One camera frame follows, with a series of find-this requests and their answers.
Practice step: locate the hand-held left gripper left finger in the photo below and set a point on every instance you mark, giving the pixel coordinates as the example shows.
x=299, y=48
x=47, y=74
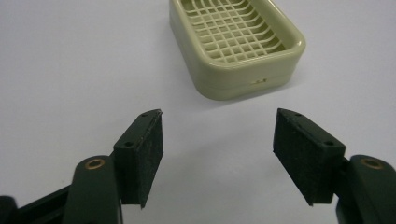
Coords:
x=137, y=158

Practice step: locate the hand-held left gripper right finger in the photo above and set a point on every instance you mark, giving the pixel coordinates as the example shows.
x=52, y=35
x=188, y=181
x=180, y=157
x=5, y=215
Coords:
x=311, y=155

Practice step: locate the pale green soap dish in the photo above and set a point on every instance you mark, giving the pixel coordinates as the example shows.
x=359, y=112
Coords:
x=236, y=59

